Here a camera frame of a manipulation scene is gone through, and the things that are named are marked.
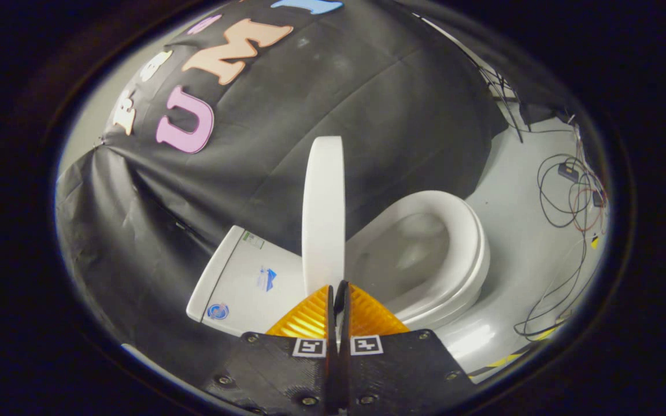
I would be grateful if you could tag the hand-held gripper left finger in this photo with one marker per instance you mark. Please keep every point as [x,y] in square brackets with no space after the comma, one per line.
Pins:
[287,370]

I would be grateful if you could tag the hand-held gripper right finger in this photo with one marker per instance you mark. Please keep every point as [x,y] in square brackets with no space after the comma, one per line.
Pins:
[391,370]

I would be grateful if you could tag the white toilet lid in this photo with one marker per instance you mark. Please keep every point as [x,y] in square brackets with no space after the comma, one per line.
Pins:
[322,219]

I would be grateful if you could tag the white ceramic toilet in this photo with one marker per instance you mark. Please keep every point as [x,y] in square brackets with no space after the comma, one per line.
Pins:
[240,283]

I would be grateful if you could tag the yellow black floor tape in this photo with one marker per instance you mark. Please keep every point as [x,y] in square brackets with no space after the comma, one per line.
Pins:
[509,359]

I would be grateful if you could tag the small black adapter box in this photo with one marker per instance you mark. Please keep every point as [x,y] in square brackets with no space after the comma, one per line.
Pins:
[568,172]

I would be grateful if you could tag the black backdrop cloth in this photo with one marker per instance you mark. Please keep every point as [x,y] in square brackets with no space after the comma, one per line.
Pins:
[367,104]

